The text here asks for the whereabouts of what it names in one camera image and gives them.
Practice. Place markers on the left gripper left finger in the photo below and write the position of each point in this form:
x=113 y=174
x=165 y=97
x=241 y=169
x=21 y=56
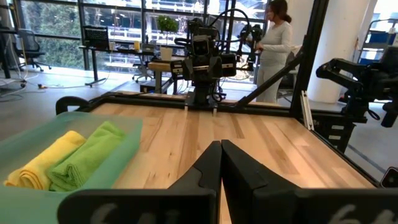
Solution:
x=205 y=174

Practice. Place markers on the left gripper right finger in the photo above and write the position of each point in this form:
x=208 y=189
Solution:
x=245 y=180

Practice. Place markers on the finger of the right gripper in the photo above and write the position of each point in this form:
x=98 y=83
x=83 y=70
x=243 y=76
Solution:
x=188 y=68
x=216 y=67

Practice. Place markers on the green microfiber towel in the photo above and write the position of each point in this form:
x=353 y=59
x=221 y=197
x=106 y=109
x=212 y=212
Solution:
x=87 y=155

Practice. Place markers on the yellow microfiber towel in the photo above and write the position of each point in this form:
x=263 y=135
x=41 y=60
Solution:
x=46 y=161

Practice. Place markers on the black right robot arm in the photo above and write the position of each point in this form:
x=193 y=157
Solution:
x=203 y=90

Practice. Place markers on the black background robot arm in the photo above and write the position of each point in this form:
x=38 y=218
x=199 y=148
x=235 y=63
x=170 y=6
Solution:
x=252 y=40

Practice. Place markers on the teal plastic basket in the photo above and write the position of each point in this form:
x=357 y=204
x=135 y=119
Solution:
x=124 y=149

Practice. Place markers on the wooden side table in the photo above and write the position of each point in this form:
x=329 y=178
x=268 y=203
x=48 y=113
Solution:
x=158 y=67

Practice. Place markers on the grey office chair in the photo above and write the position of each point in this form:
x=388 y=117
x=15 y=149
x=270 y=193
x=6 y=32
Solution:
x=143 y=70

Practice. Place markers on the potted green plant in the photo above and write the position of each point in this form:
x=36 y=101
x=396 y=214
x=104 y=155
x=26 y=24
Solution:
x=167 y=28

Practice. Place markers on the person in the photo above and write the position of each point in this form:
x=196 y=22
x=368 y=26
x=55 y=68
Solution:
x=275 y=46

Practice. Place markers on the yellow cup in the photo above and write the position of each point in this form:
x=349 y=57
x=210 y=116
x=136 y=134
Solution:
x=137 y=45

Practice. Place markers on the black office desk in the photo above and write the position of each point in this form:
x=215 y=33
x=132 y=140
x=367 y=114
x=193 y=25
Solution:
x=93 y=62

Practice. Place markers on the black perforated panel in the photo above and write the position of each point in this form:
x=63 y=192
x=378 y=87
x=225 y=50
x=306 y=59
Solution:
x=96 y=37

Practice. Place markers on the black labelled control box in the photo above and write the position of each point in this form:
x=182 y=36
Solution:
x=335 y=133

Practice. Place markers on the small black device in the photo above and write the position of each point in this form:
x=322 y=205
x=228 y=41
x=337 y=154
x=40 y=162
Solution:
x=390 y=178

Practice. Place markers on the orange floor plug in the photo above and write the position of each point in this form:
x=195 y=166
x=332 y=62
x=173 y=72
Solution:
x=42 y=86

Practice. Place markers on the blue storage rack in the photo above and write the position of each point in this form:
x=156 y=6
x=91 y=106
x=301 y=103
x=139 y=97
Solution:
x=379 y=37

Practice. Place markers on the black office chair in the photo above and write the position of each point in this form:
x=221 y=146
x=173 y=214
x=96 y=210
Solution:
x=29 y=46

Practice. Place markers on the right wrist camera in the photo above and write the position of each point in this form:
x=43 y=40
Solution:
x=201 y=46

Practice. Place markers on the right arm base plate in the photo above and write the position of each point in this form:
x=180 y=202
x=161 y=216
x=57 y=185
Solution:
x=200 y=105

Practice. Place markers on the black aluminium table frame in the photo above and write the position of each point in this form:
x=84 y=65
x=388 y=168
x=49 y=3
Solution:
x=140 y=101

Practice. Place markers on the silver frame bracket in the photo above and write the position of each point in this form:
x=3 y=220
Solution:
x=306 y=110

